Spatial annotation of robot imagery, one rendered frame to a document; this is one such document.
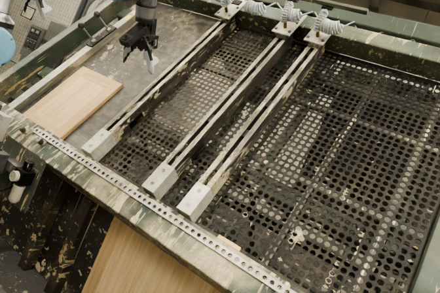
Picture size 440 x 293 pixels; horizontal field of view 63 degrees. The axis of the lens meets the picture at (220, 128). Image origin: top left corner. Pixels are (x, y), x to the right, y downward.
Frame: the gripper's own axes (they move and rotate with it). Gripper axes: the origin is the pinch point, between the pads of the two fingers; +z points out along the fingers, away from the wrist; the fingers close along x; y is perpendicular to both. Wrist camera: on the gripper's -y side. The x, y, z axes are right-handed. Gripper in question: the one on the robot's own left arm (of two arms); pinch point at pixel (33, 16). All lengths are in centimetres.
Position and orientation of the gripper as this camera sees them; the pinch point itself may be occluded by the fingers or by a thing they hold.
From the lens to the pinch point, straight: 197.3
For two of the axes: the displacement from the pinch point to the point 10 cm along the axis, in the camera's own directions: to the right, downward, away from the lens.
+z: -1.9, 8.7, 4.6
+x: -8.4, -3.9, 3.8
